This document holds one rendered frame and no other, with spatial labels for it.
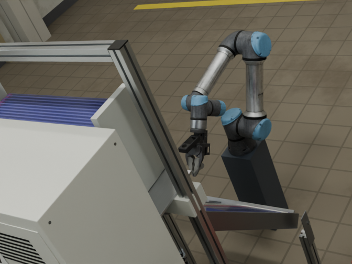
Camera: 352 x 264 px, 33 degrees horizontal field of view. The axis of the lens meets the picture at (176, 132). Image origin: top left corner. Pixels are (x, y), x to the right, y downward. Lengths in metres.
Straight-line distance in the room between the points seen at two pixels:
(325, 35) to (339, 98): 0.90
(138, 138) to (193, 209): 0.27
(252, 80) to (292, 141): 1.17
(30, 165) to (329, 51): 3.55
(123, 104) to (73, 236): 0.43
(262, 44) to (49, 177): 1.63
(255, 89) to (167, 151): 1.36
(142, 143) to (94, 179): 0.33
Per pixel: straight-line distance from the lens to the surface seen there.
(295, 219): 2.50
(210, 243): 1.87
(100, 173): 1.49
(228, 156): 3.18
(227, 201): 2.66
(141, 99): 1.53
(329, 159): 3.82
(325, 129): 4.05
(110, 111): 1.66
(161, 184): 1.82
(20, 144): 1.67
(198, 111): 2.65
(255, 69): 2.91
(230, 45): 2.94
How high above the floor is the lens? 2.50
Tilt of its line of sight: 34 degrees down
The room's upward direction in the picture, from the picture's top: 24 degrees counter-clockwise
